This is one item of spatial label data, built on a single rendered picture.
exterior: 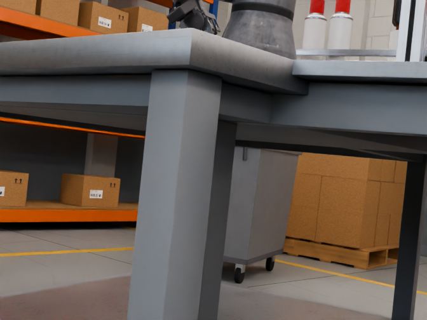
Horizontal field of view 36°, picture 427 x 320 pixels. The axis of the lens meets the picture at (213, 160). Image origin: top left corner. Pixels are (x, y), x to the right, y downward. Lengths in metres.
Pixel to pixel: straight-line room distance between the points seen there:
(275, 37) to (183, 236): 0.53
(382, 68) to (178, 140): 0.26
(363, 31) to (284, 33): 5.48
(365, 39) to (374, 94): 5.85
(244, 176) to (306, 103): 2.74
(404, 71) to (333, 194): 4.18
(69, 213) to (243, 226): 2.01
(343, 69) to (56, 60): 0.37
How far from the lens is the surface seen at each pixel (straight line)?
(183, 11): 1.64
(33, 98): 1.01
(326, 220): 4.98
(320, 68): 0.83
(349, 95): 0.86
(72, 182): 5.57
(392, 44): 1.76
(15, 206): 5.09
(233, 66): 0.75
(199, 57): 0.71
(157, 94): 0.75
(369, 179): 4.90
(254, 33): 1.16
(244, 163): 3.60
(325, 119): 0.86
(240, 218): 3.63
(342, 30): 1.51
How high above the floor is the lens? 0.69
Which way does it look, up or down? level
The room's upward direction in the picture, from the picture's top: 6 degrees clockwise
